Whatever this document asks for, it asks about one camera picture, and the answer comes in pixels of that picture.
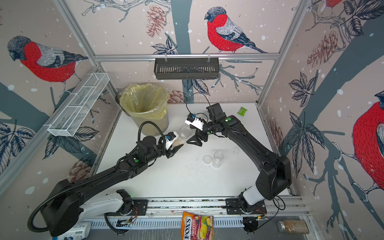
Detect clear jar lid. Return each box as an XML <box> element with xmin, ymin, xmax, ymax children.
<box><xmin>203</xmin><ymin>155</ymin><xmax>213</xmax><ymax>165</ymax></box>

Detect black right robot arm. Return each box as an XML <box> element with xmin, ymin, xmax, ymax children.
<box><xmin>185</xmin><ymin>114</ymin><xmax>292</xmax><ymax>205</ymax></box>

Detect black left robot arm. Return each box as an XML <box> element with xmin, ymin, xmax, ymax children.
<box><xmin>27</xmin><ymin>132</ymin><xmax>180</xmax><ymax>237</ymax></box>

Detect green snack packet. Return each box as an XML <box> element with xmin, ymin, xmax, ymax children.
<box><xmin>238</xmin><ymin>107</ymin><xmax>248</xmax><ymax>116</ymax></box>

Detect bin with yellow bag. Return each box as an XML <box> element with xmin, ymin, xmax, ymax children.
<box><xmin>119</xmin><ymin>84</ymin><xmax>170</xmax><ymax>133</ymax></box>

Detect black hanging basket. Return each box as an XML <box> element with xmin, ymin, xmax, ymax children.
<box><xmin>154</xmin><ymin>58</ymin><xmax>220</xmax><ymax>80</ymax></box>

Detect Fox's candy bag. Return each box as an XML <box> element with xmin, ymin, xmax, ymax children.
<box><xmin>181</xmin><ymin>212</ymin><xmax>214</xmax><ymax>240</ymax></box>

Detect white blue-lid container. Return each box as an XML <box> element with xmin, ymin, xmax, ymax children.
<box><xmin>57</xmin><ymin>222</ymin><xmax>92</xmax><ymax>240</ymax></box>

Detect grain-filled jar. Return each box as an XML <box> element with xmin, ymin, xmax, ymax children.
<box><xmin>277</xmin><ymin>220</ymin><xmax>310</xmax><ymax>235</ymax></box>

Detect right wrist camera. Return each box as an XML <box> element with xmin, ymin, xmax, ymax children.
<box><xmin>185</xmin><ymin>103</ymin><xmax>226</xmax><ymax>132</ymax></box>

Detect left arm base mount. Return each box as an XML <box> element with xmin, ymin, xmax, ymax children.
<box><xmin>105</xmin><ymin>190</ymin><xmax>149</xmax><ymax>217</ymax></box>

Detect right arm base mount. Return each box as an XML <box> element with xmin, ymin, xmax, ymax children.
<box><xmin>221</xmin><ymin>198</ymin><xmax>267</xmax><ymax>215</ymax></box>

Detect white wire shelf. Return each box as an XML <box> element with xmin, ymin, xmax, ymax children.
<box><xmin>48</xmin><ymin>73</ymin><xmax>110</xmax><ymax>137</ymax></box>

